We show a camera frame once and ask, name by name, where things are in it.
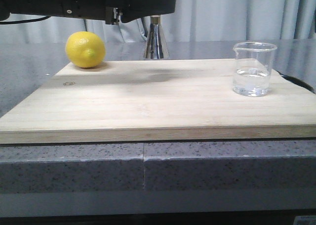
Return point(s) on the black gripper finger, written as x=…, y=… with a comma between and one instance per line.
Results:
x=134, y=9

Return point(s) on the white label sticker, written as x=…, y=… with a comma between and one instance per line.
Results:
x=305, y=220

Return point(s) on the black cutting board handle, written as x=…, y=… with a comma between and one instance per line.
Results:
x=297, y=82

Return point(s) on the yellow lemon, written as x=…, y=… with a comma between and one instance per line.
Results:
x=85, y=49

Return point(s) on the light wooden cutting board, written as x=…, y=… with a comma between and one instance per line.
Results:
x=157, y=100

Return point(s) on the steel double jigger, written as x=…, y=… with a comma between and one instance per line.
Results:
x=156, y=47

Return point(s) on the grey curtain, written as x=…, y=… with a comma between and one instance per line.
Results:
x=193, y=20

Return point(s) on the clear glass measuring beaker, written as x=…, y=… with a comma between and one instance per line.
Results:
x=254, y=63

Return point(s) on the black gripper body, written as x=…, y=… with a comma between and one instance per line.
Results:
x=26, y=11

